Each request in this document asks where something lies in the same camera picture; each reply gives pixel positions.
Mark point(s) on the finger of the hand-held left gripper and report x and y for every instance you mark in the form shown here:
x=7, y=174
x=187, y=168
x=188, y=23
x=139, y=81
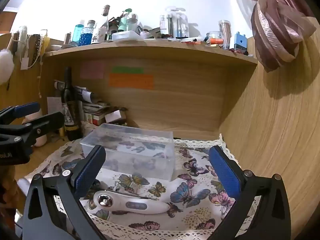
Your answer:
x=26, y=109
x=42, y=125

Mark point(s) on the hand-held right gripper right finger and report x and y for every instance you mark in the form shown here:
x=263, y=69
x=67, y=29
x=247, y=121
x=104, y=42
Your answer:
x=225, y=172

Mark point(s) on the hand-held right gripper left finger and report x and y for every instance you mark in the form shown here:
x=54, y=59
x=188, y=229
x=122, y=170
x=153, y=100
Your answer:
x=90, y=172

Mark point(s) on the clear plastic storage box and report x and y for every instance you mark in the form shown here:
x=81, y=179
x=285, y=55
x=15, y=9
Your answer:
x=140, y=152

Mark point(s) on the white handheld massager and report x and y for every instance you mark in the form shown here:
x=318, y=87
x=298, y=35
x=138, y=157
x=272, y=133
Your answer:
x=150, y=206

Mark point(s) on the white cylindrical bottle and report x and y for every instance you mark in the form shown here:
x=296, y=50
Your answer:
x=41, y=140

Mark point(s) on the white paper receipt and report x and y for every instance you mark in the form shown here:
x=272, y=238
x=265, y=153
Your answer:
x=54, y=106

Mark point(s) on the dark wine bottle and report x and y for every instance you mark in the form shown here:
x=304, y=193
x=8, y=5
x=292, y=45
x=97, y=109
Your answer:
x=71, y=110

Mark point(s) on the white hanging tag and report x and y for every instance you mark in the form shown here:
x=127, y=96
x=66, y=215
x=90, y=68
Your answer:
x=24, y=63

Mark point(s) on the butterfly printed lace cloth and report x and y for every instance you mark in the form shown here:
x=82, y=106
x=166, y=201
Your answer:
x=190, y=205

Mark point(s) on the white fluffy duster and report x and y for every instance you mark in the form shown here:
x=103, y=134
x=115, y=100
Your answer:
x=5, y=66

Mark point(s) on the rolled magazine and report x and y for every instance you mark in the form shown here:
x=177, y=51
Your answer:
x=82, y=93

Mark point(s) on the stack of books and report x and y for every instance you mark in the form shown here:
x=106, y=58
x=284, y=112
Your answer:
x=96, y=112

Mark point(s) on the small pink white box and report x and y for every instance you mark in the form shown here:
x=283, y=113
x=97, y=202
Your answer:
x=113, y=116

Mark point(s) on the hanging beaded lace ribbons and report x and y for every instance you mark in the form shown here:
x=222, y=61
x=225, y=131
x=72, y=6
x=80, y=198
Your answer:
x=37, y=47

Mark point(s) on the white fluffy brush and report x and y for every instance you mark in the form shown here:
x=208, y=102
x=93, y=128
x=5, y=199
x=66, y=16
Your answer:
x=23, y=38

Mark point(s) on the pink sticky note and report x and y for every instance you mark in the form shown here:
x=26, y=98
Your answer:
x=92, y=70

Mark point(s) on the brown cardboard tube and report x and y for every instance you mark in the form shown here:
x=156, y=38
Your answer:
x=67, y=38

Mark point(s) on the wooden cabinet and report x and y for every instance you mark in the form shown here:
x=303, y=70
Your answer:
x=7, y=22

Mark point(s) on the teal liquid bottle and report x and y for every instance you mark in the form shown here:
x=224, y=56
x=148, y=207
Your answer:
x=78, y=35

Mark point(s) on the jar of blue beads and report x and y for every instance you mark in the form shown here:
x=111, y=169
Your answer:
x=87, y=36

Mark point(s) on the orange sticky note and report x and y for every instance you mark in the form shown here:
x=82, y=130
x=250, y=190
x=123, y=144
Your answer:
x=131, y=81

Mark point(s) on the green sticky note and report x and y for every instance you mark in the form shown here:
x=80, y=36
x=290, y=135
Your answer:
x=128, y=70

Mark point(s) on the white printed mug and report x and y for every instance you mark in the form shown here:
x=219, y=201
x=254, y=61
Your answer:
x=101, y=35

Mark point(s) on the tall clear corked bottle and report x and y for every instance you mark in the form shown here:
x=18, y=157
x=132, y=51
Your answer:
x=105, y=20

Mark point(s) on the clear flat lidded case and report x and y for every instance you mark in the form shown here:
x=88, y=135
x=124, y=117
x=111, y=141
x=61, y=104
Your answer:
x=125, y=36

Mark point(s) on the mint green pump bottle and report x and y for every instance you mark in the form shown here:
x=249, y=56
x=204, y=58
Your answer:
x=123, y=22

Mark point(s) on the blue white block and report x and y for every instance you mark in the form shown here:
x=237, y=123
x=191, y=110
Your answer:
x=241, y=42

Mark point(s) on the wooden shelf board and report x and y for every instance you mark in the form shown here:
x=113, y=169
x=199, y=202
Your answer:
x=150, y=50

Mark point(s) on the orange capped tube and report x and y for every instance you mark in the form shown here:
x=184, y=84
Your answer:
x=216, y=41

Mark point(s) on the small pink white bottle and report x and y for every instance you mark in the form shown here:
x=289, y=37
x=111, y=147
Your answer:
x=143, y=32

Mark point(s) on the clear grey bottle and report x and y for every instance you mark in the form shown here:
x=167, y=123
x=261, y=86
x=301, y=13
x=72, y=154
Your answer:
x=133, y=22

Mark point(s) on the glass jar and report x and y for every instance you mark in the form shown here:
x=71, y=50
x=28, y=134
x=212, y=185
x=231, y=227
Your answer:
x=213, y=35

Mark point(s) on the clear cylinder of brown sticks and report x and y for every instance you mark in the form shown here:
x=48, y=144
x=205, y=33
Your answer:
x=225, y=31

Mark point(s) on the pink curtain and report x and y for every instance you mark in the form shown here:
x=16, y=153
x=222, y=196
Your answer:
x=275, y=37

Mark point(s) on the blister pack of brushes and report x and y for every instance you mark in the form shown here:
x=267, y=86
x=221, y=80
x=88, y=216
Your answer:
x=177, y=22

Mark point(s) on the white tube package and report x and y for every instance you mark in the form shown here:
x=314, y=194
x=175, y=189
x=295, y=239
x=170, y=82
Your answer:
x=163, y=23

